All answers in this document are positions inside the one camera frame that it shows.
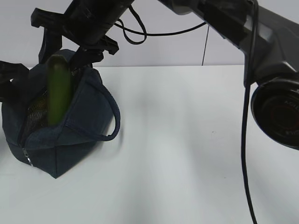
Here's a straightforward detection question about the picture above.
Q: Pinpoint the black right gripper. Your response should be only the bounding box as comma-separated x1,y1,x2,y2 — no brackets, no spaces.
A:
31,8,119,70

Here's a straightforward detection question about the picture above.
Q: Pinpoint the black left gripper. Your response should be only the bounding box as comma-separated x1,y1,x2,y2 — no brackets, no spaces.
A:
0,61,32,104

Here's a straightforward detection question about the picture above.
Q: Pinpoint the green cucumber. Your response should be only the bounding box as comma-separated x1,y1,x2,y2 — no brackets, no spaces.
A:
47,55,73,126

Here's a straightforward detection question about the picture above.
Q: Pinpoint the dark blue lunch bag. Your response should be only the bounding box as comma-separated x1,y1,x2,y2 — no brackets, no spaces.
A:
1,64,121,178

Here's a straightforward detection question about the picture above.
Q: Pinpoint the silver zipper pull ring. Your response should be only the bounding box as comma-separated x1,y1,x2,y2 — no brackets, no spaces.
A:
22,146,33,167

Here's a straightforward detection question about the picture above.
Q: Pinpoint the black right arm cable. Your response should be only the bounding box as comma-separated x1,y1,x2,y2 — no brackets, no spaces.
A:
118,0,260,224

